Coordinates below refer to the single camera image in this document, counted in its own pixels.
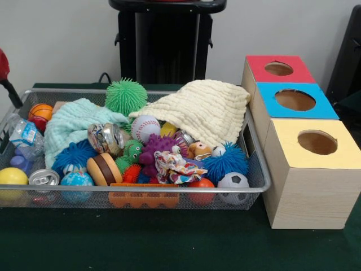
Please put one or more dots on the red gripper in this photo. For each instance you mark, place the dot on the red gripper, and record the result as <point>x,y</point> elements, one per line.
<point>4,65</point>

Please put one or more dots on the orange basketball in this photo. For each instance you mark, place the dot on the orange basketball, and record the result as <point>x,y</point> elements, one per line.
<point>41,111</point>

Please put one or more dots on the crushed clear plastic bottle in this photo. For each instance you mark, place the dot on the crushed clear plastic bottle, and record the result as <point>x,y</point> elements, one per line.
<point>26,135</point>

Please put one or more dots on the green puffer ball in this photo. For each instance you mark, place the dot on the green puffer ball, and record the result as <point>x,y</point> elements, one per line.
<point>125,97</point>

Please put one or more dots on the wooden box with three holes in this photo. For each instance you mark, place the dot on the wooden box with three holes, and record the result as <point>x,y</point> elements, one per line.
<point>307,197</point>

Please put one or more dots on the mint green cloth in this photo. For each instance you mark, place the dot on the mint green cloth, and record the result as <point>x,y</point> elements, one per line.
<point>73,121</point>

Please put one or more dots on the crushed drink can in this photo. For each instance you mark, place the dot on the crushed drink can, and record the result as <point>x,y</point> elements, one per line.
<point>105,138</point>

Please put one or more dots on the toy hamburger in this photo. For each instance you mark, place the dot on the toy hamburger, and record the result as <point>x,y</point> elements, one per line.
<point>104,169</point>

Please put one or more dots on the white baseball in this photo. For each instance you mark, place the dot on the white baseball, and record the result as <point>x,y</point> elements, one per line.
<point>145,128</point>

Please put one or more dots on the purple spiky toy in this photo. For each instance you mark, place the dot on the purple spiky toy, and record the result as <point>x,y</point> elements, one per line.
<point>158,146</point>

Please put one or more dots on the cream waffle cloth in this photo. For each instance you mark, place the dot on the cream waffle cloth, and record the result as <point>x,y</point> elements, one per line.
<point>203,110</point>

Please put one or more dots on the dark green table cloth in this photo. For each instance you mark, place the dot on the dark green table cloth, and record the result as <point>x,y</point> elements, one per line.
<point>352,104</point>
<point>169,240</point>

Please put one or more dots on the blue puffer ball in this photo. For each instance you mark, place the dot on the blue puffer ball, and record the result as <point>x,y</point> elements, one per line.
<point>225,166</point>

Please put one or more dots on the soccer ball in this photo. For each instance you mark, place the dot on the soccer ball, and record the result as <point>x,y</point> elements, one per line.
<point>232,179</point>

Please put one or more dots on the black chair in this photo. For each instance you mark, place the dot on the black chair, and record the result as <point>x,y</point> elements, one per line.
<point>347,56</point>

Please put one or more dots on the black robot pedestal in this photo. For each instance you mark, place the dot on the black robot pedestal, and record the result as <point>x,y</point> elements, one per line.
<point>166,42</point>

